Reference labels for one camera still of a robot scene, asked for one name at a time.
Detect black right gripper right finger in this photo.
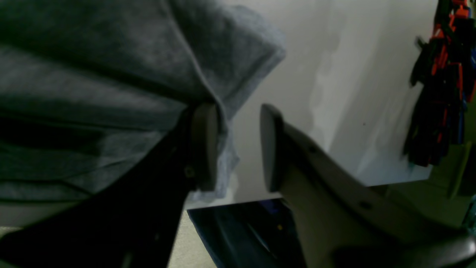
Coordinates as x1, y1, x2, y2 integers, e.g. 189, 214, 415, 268
260, 104, 475, 268

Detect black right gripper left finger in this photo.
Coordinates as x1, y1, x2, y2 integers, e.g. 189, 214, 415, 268
1, 103, 219, 268

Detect colourful tool at edge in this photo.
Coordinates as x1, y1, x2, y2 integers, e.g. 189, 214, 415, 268
403, 0, 475, 167

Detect grey T-shirt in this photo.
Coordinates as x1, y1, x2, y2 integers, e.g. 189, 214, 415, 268
0, 0, 286, 202

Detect blue grey tablet pad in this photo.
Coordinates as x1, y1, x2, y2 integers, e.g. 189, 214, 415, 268
188, 199, 307, 268

